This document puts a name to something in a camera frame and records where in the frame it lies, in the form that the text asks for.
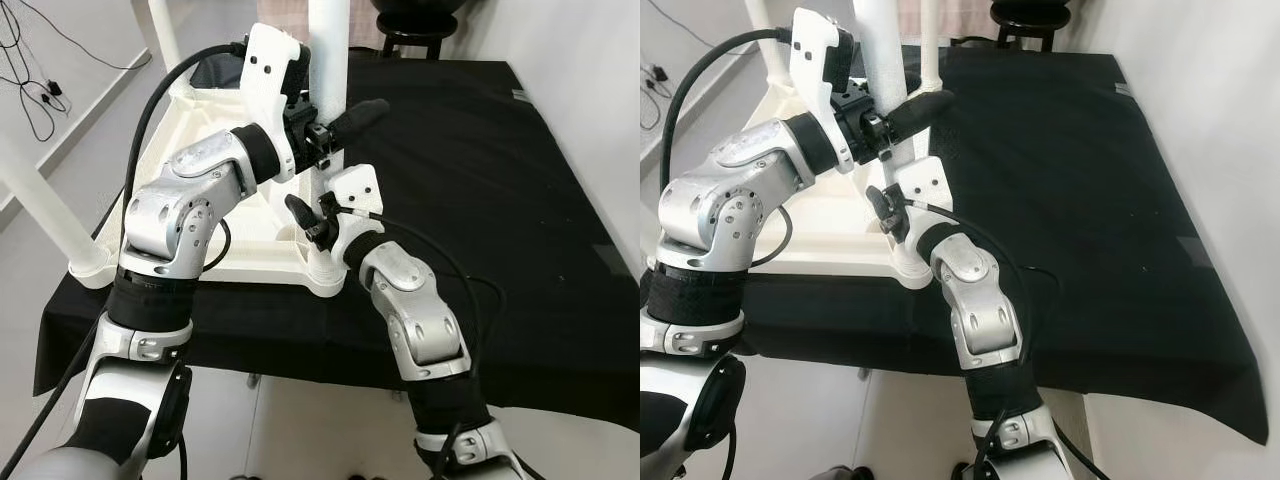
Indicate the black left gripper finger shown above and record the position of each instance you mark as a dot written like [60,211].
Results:
[920,110]
[360,118]

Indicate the thin metal table leg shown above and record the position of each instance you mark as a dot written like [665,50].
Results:
[865,373]
[252,380]

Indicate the black tablecloth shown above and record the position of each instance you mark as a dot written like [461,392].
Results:
[1080,200]
[480,200]

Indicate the dark robot foot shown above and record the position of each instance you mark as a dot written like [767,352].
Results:
[845,474]
[965,472]

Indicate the small grey tape patch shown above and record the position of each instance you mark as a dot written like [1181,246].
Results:
[608,258]
[1196,250]
[1123,90]
[520,95]

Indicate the white plastic table top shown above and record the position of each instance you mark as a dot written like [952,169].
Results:
[830,225]
[265,235]

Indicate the small black power adapter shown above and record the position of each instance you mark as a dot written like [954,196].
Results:
[660,72]
[52,88]

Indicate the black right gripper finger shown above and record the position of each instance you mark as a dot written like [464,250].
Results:
[881,203]
[302,212]

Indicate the dark right robot foot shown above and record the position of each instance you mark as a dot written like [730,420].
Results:
[965,472]

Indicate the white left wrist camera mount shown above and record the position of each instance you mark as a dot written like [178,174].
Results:
[812,50]
[265,60]

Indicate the black stool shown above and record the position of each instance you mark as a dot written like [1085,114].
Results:
[1030,30]
[410,40]

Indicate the dark left robot foot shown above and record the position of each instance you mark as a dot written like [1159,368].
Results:
[845,474]

